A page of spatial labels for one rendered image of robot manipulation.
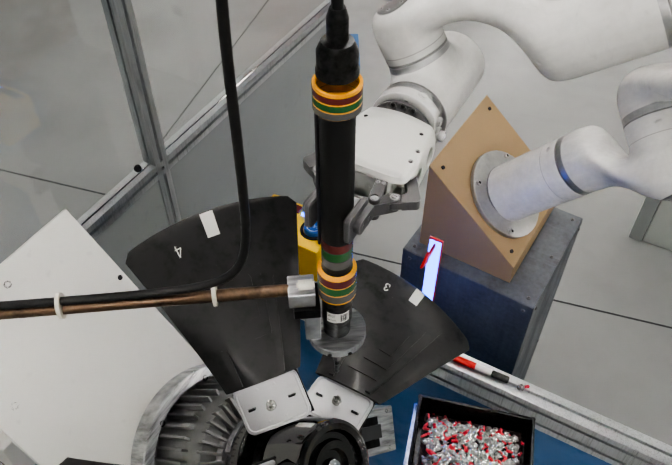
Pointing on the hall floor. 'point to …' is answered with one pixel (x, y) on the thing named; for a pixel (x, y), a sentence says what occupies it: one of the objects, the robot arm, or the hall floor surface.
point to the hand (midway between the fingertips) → (336, 212)
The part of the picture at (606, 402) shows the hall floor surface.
